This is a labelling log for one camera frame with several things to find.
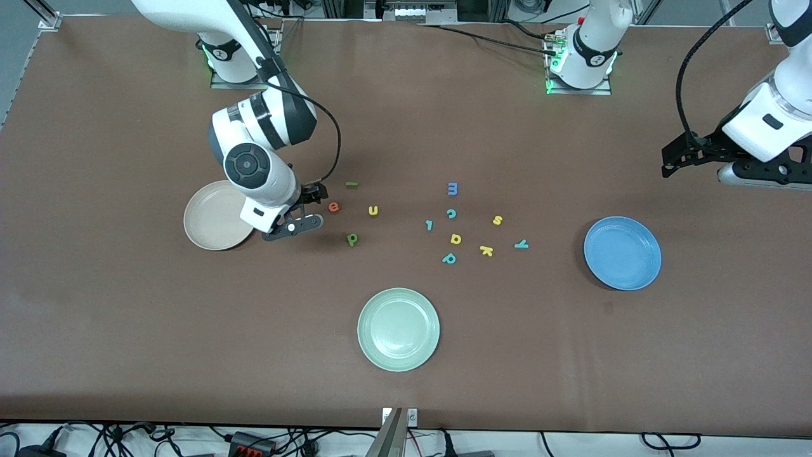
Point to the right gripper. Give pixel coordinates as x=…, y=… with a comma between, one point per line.
x=309, y=194

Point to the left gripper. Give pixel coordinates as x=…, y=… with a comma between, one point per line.
x=708, y=146

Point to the yellow letter k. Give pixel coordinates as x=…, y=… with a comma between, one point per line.
x=486, y=251

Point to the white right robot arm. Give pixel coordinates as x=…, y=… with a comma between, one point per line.
x=266, y=178

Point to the beige brown plate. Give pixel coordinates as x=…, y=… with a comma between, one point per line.
x=209, y=222

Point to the blue plate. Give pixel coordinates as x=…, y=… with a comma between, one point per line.
x=622, y=254

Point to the pale green plate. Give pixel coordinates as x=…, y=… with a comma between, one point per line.
x=398, y=330

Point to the grey control device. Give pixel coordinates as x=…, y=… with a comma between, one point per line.
x=409, y=11

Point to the red black power strip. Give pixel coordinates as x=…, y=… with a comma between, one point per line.
x=252, y=443

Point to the black power adapter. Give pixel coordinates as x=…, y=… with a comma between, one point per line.
x=38, y=450

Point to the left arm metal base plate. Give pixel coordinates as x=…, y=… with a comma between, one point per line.
x=606, y=91

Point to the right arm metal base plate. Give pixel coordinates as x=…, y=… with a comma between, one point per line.
x=222, y=82

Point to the small white bracket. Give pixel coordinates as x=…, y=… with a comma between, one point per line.
x=412, y=417

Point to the aluminium profile post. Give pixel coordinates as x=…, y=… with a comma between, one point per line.
x=388, y=438

